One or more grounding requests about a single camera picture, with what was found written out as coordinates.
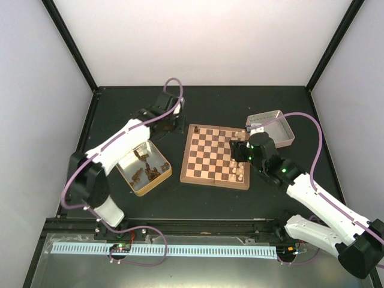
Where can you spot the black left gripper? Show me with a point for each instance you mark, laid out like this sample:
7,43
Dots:
180,127

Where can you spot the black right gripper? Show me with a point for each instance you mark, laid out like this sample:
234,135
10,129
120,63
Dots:
237,150

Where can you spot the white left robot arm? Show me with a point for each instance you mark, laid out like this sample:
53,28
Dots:
88,186

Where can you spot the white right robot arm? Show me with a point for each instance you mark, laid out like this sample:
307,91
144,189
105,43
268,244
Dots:
354,240

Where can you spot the wooden folding chess board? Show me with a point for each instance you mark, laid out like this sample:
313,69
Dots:
207,158

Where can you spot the dark pieces in tin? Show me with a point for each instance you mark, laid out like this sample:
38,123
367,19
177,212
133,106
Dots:
151,173

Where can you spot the right controller board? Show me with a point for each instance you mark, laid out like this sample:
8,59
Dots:
291,250

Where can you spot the controller board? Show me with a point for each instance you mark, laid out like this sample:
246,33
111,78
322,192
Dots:
291,250
120,248

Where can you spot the left controller board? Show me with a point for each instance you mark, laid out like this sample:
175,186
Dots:
120,248

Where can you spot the pink metal tin tray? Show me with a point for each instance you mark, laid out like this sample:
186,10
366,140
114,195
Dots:
277,127

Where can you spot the yellow bear tin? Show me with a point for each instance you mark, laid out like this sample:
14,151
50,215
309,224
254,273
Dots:
144,168

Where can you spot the black mounting rail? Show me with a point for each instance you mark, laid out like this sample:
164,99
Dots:
259,230

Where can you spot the black frame post left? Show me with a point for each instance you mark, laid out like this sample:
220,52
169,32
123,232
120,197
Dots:
64,32

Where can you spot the black frame post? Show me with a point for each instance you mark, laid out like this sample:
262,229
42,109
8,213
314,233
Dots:
348,18
64,32

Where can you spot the white slotted cable duct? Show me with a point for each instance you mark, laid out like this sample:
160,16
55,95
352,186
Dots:
253,252

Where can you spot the black frame post right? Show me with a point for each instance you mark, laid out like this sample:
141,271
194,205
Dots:
348,18

